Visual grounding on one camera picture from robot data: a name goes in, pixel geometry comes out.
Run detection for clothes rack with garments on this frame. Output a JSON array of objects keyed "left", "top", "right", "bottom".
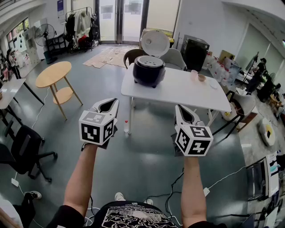
[{"left": 64, "top": 6, "right": 100, "bottom": 53}]

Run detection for cluster of clear water jugs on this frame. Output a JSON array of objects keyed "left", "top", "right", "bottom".
[{"left": 206, "top": 55, "right": 241, "bottom": 86}]

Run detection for metal shelf trolley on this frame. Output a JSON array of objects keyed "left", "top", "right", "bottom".
[{"left": 246, "top": 153, "right": 281, "bottom": 201}]

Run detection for black low shelf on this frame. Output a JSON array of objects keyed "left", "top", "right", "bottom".
[{"left": 45, "top": 35, "right": 67, "bottom": 56}]

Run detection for black pedestal fan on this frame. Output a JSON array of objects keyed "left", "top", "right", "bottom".
[{"left": 34, "top": 23, "right": 58, "bottom": 65}]

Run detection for glass double door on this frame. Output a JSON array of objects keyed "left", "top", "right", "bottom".
[{"left": 99, "top": 0, "right": 149, "bottom": 45}]

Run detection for dark rice cooker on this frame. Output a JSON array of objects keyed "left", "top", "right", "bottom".
[{"left": 133, "top": 30, "right": 171, "bottom": 89}]

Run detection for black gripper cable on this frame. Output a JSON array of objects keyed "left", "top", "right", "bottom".
[{"left": 166, "top": 168, "right": 185, "bottom": 221}]

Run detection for black office chair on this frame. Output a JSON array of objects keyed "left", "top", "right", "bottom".
[{"left": 0, "top": 124, "right": 58, "bottom": 183}]

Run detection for large black cabinet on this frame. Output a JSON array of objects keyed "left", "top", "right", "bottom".
[{"left": 180, "top": 34, "right": 210, "bottom": 72}]

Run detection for blue wall poster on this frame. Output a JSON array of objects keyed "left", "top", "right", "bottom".
[{"left": 57, "top": 0, "right": 65, "bottom": 23}]

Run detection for grey upholstered chair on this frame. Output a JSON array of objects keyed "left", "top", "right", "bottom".
[
  {"left": 161, "top": 48, "right": 187, "bottom": 71},
  {"left": 226, "top": 90, "right": 257, "bottom": 132}
]

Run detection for person's black printed T-shirt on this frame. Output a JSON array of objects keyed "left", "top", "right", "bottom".
[{"left": 53, "top": 201, "right": 223, "bottom": 228}]

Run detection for white round cushion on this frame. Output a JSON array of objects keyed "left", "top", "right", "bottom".
[{"left": 258, "top": 118, "right": 278, "bottom": 147}]

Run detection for dark wicker chair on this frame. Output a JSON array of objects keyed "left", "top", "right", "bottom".
[{"left": 123, "top": 49, "right": 145, "bottom": 69}]

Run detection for small white low table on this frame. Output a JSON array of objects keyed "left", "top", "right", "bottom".
[{"left": 236, "top": 72, "right": 253, "bottom": 85}]

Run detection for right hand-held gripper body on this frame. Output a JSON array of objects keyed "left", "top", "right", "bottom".
[{"left": 171, "top": 121, "right": 214, "bottom": 158}]

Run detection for person's right forearm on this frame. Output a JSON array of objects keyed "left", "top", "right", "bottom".
[{"left": 180, "top": 155, "right": 209, "bottom": 228}]

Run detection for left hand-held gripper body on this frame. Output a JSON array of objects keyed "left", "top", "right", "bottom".
[{"left": 78, "top": 107, "right": 118, "bottom": 149}]

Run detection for large cardboard box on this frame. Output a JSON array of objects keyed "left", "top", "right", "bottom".
[{"left": 139, "top": 28, "right": 156, "bottom": 49}]

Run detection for person's left forearm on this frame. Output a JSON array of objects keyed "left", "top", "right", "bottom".
[{"left": 63, "top": 142, "right": 98, "bottom": 216}]

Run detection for white desk black legs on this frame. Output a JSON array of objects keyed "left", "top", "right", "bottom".
[{"left": 0, "top": 77, "right": 45, "bottom": 134}]

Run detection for round wooden side table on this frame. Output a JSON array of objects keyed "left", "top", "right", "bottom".
[{"left": 35, "top": 61, "right": 83, "bottom": 121}]

